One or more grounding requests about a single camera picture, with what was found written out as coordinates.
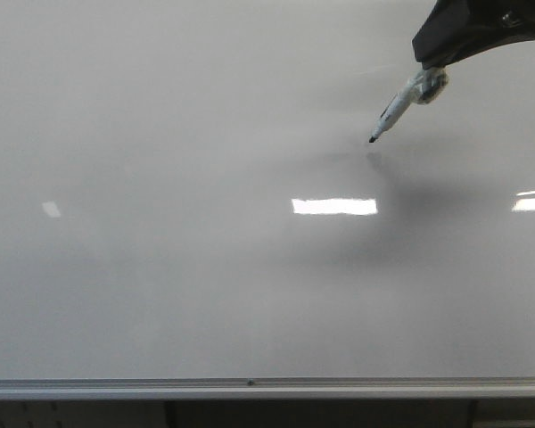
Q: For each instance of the black fabric covered gripper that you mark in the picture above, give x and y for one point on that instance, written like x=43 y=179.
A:
x=456 y=30

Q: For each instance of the black whiteboard marker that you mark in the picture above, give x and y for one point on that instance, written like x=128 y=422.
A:
x=421 y=89

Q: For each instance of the white whiteboard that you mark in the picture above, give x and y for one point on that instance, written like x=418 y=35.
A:
x=187 y=191

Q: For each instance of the aluminium whiteboard tray rail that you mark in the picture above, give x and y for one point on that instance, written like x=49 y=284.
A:
x=269 y=388

